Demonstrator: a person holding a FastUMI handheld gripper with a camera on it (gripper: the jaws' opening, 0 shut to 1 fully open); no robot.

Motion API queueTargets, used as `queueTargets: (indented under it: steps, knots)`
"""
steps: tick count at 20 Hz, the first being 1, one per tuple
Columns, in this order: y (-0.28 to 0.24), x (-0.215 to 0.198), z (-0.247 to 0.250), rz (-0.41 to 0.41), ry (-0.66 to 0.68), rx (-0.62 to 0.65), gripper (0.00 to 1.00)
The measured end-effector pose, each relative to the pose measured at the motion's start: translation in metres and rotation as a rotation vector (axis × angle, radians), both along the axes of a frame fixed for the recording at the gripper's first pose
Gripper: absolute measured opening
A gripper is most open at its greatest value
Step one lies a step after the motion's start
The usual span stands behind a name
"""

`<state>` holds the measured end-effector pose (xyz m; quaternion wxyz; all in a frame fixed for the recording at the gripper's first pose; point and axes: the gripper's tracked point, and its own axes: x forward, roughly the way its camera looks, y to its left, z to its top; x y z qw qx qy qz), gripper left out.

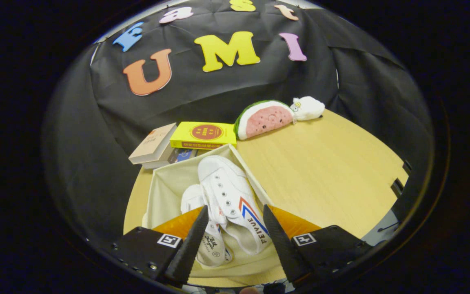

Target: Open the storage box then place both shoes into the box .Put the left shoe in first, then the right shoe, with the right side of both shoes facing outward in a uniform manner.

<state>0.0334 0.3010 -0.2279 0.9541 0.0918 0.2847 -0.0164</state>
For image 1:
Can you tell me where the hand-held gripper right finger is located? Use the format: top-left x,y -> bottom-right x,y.
263,204 -> 374,285

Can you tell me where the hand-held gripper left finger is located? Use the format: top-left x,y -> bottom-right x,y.
111,205 -> 210,286

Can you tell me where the white canvas shoe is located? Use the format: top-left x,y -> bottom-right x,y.
197,155 -> 271,256
180,184 -> 233,268

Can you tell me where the cream fabric storage box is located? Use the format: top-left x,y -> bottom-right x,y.
142,144 -> 297,282

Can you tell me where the grey book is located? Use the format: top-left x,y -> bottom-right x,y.
141,148 -> 178,170

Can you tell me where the blue book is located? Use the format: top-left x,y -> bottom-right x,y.
172,148 -> 199,164

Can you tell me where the beige book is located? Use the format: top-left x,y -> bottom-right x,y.
128,122 -> 177,165

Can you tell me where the yellow book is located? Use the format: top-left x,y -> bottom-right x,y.
169,121 -> 237,150

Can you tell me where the watermelon plush toy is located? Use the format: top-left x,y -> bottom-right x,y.
234,100 -> 297,141

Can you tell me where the white plush toy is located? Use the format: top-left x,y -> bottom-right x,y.
290,96 -> 326,122

